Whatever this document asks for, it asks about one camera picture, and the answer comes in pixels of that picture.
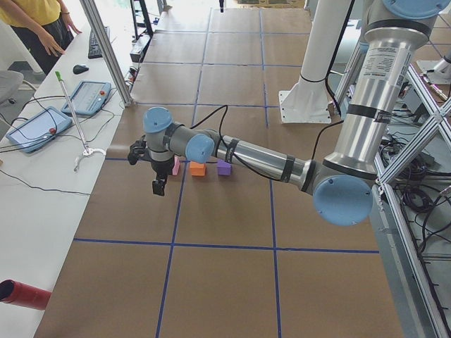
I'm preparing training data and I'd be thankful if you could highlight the black keyboard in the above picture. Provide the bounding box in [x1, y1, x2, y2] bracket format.
[87, 30, 103, 59]

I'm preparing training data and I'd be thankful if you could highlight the silver reacher grabber tool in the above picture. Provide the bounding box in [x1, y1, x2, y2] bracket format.
[55, 71, 106, 172]

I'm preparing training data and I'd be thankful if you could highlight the person in yellow shirt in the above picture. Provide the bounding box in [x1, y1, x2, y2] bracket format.
[1, 0, 81, 75]

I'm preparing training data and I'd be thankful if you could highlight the far blue teach pendant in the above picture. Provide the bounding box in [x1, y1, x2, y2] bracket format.
[69, 80, 112, 116]

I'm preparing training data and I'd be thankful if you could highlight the black robot camera cable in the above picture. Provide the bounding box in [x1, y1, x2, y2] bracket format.
[190, 104, 345, 181]

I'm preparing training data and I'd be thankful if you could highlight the white camera post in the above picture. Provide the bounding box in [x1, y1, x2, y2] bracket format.
[279, 0, 354, 124]

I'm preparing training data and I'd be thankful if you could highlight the blue teach pendant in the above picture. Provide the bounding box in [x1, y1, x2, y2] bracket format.
[6, 106, 73, 154]
[69, 80, 112, 116]

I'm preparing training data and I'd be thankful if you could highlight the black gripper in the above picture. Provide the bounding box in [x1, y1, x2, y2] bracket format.
[151, 161, 171, 196]

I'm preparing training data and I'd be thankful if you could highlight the purple foam block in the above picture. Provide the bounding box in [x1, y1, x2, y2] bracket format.
[216, 160, 232, 176]

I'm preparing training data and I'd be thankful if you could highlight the black computer mouse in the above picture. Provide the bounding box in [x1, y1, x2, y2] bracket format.
[73, 64, 89, 75]

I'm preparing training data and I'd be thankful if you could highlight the pink foam block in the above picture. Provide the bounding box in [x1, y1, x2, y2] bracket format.
[172, 156, 180, 176]

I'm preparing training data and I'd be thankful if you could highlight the orange foam block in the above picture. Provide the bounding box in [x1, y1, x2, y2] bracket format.
[189, 161, 206, 177]

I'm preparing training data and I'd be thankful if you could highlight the aluminium frame post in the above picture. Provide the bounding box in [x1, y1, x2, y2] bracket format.
[80, 0, 133, 107]

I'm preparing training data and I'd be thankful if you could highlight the near blue teach pendant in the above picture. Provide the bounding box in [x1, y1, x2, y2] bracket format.
[6, 106, 73, 154]

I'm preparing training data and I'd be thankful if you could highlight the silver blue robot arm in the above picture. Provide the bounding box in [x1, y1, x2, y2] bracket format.
[142, 1, 447, 226]

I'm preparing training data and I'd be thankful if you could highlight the red cylinder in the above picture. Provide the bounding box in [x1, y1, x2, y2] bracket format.
[1, 280, 51, 311]

